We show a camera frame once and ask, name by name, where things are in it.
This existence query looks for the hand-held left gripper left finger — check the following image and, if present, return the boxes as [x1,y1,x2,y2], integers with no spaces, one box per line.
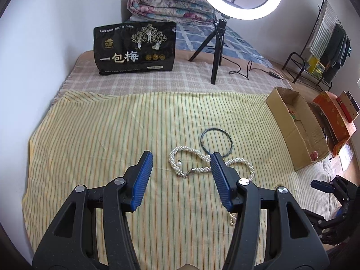
[32,150,154,270]

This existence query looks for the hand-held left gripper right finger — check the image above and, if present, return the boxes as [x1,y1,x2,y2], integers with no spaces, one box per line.
[210,152,329,270]

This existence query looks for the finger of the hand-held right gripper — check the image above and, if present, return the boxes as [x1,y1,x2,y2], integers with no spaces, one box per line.
[311,176,358,201]
[302,208,343,233]

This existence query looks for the twisted white pearl necklace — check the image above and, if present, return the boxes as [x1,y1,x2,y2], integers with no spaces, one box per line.
[169,146,256,183]

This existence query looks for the dark thin bangle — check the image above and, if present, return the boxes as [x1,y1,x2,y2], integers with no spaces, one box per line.
[200,128,233,156]

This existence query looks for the cardboard box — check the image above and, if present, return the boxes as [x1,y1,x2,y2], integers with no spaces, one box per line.
[266,87,330,171]

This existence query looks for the yellow striped cloth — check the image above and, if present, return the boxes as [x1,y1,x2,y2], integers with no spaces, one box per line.
[21,89,342,270]

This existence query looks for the orange patterned box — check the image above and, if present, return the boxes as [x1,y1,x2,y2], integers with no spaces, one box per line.
[312,90,357,156]

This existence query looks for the red flat box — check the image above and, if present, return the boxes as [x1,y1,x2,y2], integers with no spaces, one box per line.
[337,91,360,123]

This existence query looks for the beige checked blanket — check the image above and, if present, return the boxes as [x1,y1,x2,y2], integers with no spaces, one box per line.
[55,49,293,110]

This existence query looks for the black tripod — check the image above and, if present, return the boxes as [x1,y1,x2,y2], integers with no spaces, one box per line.
[188,19,230,85]

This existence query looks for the yellow crate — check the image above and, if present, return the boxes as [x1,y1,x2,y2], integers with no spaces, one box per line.
[306,56,327,78]

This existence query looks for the black clothes rack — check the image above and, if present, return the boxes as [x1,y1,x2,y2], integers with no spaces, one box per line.
[282,0,352,92]

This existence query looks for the black snack bag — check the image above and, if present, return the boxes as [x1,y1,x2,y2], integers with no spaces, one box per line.
[93,20,177,76]

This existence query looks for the dark hanging clothes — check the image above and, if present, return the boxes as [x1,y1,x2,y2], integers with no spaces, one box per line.
[319,24,352,83]

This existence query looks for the blue plaid bed sheet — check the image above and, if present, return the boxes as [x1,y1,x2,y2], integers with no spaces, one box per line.
[128,15,272,68]

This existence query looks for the striped towel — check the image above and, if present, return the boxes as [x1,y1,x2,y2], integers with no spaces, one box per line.
[306,0,338,59]

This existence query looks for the folded floral quilt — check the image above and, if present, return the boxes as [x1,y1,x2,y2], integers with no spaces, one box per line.
[126,0,217,23]

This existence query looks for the black cable with controller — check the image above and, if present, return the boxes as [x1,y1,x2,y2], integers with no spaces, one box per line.
[229,60,284,81]

